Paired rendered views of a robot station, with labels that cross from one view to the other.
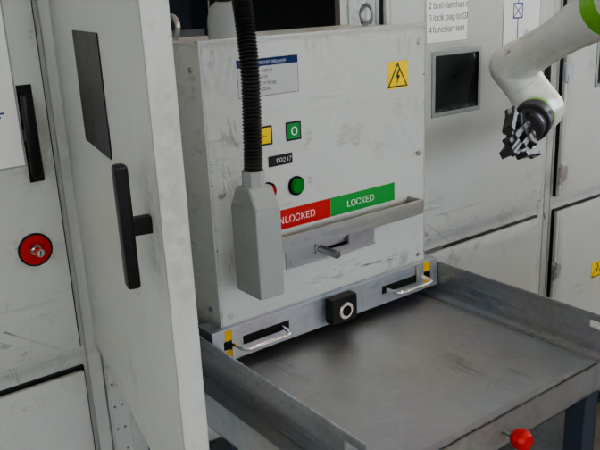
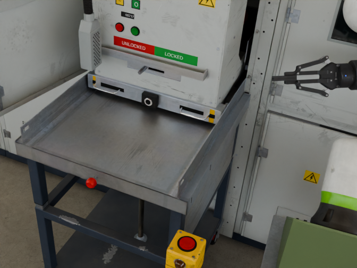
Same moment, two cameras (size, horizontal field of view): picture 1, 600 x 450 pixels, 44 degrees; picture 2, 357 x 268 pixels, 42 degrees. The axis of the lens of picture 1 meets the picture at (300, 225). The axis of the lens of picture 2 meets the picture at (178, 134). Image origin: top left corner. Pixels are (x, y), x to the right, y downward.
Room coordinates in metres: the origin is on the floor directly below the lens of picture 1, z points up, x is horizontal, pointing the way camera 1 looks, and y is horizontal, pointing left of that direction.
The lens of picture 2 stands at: (0.57, -1.34, 1.83)
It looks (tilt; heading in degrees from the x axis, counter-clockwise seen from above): 37 degrees down; 56
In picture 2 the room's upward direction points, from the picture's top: 5 degrees clockwise
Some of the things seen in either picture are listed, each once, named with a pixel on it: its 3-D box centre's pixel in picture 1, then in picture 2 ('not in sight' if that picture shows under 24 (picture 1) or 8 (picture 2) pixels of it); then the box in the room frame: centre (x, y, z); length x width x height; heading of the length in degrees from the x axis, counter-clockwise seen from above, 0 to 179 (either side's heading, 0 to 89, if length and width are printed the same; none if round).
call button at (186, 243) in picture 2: not in sight; (186, 244); (1.05, -0.71, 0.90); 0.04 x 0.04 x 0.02
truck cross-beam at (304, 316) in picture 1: (329, 303); (154, 95); (1.31, -0.05, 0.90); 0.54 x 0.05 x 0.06; 127
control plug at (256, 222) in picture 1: (256, 239); (91, 43); (1.11, 0.07, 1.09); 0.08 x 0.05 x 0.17; 37
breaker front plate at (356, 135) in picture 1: (330, 173); (154, 33); (1.29, -0.06, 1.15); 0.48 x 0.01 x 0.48; 127
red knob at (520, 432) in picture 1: (516, 437); (92, 181); (0.95, -0.30, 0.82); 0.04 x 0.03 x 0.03; 36
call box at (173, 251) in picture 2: not in sight; (185, 256); (1.05, -0.71, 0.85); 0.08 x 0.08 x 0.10; 36
